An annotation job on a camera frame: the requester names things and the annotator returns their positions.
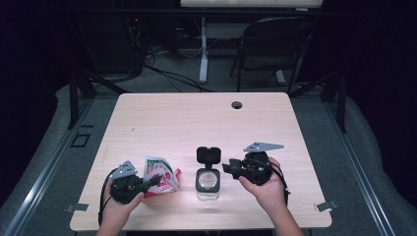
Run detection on pink and white plastic bag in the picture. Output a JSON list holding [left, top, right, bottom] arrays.
[[143, 155, 182, 199]]

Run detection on person's right hand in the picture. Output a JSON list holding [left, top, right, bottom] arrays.
[[238, 156, 288, 217]]

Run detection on aluminium floor rail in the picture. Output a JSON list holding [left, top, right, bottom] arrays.
[[323, 97, 397, 236], [2, 97, 96, 236]]

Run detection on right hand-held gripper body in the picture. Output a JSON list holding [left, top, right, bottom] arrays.
[[240, 141, 285, 187]]

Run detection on glass jar with black lid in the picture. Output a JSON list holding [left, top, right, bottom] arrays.
[[195, 146, 222, 202]]

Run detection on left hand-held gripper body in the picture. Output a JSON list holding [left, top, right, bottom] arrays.
[[108, 159, 148, 205]]

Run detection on person's left hand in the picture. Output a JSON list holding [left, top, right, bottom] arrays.
[[101, 189, 146, 224]]

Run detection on left hand-held gripper black cable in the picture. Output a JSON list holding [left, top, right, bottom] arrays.
[[97, 167, 120, 228]]

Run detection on hand-held gripper black cable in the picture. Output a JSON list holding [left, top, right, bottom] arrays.
[[97, 167, 120, 228], [269, 161, 291, 208]]

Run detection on right hand-held gripper black cable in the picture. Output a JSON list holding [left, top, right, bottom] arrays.
[[269, 161, 291, 208]]

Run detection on black metal stand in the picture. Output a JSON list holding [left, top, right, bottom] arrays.
[[288, 70, 348, 134], [67, 70, 127, 130]]

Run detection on black computer case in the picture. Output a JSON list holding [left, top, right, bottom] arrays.
[[75, 16, 143, 75]]

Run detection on white desk leg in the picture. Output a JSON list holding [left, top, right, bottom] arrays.
[[199, 17, 209, 84]]

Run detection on black folding chair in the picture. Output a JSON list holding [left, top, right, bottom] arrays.
[[228, 16, 315, 96]]

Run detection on bundle of floor cables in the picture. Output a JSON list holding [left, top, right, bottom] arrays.
[[124, 16, 214, 93]]

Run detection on grey tape tab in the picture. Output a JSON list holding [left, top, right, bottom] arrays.
[[314, 200, 338, 213], [64, 203, 89, 213]]

